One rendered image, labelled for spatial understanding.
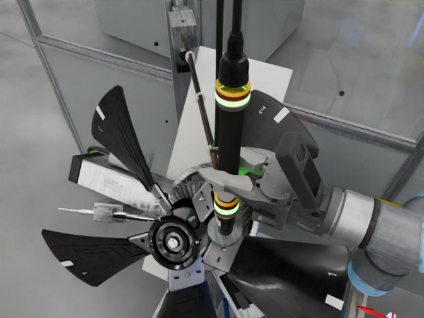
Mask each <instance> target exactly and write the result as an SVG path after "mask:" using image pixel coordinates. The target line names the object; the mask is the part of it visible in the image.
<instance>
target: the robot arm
mask: <svg viewBox="0 0 424 318"><path fill-rule="evenodd" d="M247 172H252V173H254V174H256V175H263V174H264V175H263V177H262V179H259V180H256V184H255V186H253V184H252V182H251V180H250V178H249V177H248V176H246V175H245V174H246V173H247ZM198 173H199V174H200V175H201V176H202V178H204V179H205V180H206V181H207V182H209V183H210V184H212V185H213V186H214V187H215V190H216V193H217V195H218V198H219V199H221V200H222V201H224V202H230V201H232V200H233V199H234V198H235V197H237V198H239V199H240V200H241V201H242V202H244V203H245V204H248V205H251V206H253V208H254V210H253V212H252V220H254V221H256V222H259V223H262V224H263V225H266V226H269V227H271V228H274V229H277V230H279V231H283V227H284V225H285V223H287V224H289V225H292V226H294V227H297V228H300V229H302V230H305V231H307V232H310V233H313V234H315V235H318V236H320V237H321V236H322V235H323V233H325V234H328V232H329V235H330V237H331V238H333V239H336V240H339V241H341V242H344V243H346V244H350V245H352V246H355V247H358V248H359V249H358V250H357V251H356V252H355V253H354V254H353V255H352V257H351V261H350V263H349V265H348V277H349V279H350V281H351V283H352V284H353V286H354V287H355V288H356V289H357V290H359V291H360V292H362V293H364V294H366V295H368V296H372V297H379V296H382V295H384V294H386V293H387V292H390V291H392V290H393V289H394V288H395V287H396V285H397V284H398V283H399V282H400V281H401V280H402V279H403V278H404V277H405V276H406V275H407V274H409V273H410V272H412V271H413V270H414V269H416V270H418V271H419V272H420V273H424V190H423V191H420V192H419V193H418V194H416V195H415V196H414V197H412V198H410V199H409V200H407V201H406V202H405V203H404V205H403V207H399V206H396V205H393V204H390V203H387V202H384V201H381V200H378V199H375V198H372V197H368V196H365V195H363V194H359V193H357V192H354V191H351V190H348V189H347V190H345V191H344V192H343V189H342V188H339V187H336V186H334V187H333V189H332V191H331V193H330V195H329V196H328V195H326V194H323V192H324V188H325V185H324V183H323V181H322V179H321V176H320V174H319V172H318V170H317V168H316V166H315V163H314V161H313V159H312V157H311V155H310V153H309V151H308V149H307V147H306V145H305V143H304V140H303V138H302V136H301V134H300V133H299V132H286V133H284V135H283V137H282V139H281V141H280V144H279V146H278V149H277V150H276V153H273V152H272V151H269V150H264V149H260V148H253V147H248V146H246V147H245V148H244V147H241V150H240V163H239V170H238V174H239V175H231V174H228V173H226V172H225V171H218V170H215V169H213V168H212V167H201V168H198ZM260 216H261V217H263V218H266V219H268V220H271V221H274V222H275V224H274V225H271V224H269V223H266V222H264V221H261V220H259V217H260Z"/></svg>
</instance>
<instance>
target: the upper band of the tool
mask: <svg viewBox="0 0 424 318"><path fill-rule="evenodd" d="M219 83H220V82H219V81H218V79H217V80H216V89H217V91H218V92H219V93H221V94H222V95H224V96H227V97H241V96H243V95H245V94H246V93H248V92H249V90H250V80H249V81H248V83H247V85H248V86H247V85H244V86H243V87H240V88H229V87H226V86H223V85H222V84H221V83H220V84H219ZM245 89H246V90H245ZM238 90H239V91H238ZM220 99H222V98H220ZM245 99H246V98H245ZM245 99H243V100H245ZM222 100H223V99H222ZM224 101H226V100H224ZM241 101H242V100H241ZM241 101H237V102H241ZM226 102H230V101H226ZM247 102H248V101H247ZM220 104H221V103H220ZM222 105H223V104H222ZM244 105H245V104H244ZM224 106H226V105H224ZM240 106H243V105H240ZM240 106H236V107H240ZM226 107H230V106H226Z"/></svg>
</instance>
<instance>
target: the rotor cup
mask: <svg viewBox="0 0 424 318"><path fill-rule="evenodd" d="M193 197H194V196H189V197H184V198H182V199H180V200H178V201H176V202H175V203H173V208H172V209H171V210H170V211H169V212H168V213H166V214H165V215H163V216H161V217H159V218H158V219H157V220H155V221H154V223H153V224H152V226H151V227H150V229H149V232H148V248H149V250H150V253H151V255H152V256H153V258H154V259H155V261H156V262H157V263H158V264H160V265H161V266H163V267H165V268H167V269H170V270H174V271H180V270H183V269H187V268H189V267H190V266H192V265H193V264H194V263H195V262H196V261H197V260H198V259H199V258H200V257H201V256H204V254H205V252H206V251H207V249H208V247H209V245H210V243H211V240H210V239H208V229H207V228H206V226H207V227H208V224H207V225H204V222H200V221H199V218H198V215H197V213H196V210H195V207H194V204H193V202H192V199H193ZM192 216H195V217H196V218H195V219H193V220H192V221H189V220H188V219H189V218H190V217H192ZM208 223H209V222H208ZM171 238H174V239H176V240H177V242H178V245H177V247H176V248H172V247H171V246H169V244H168V241H169V240H170V239H171ZM205 247H206V248H205ZM204 248H205V250H204V251H203V252H202V253H201V254H200V252H201V251H202V250H203V249H204ZM199 254H200V255H199Z"/></svg>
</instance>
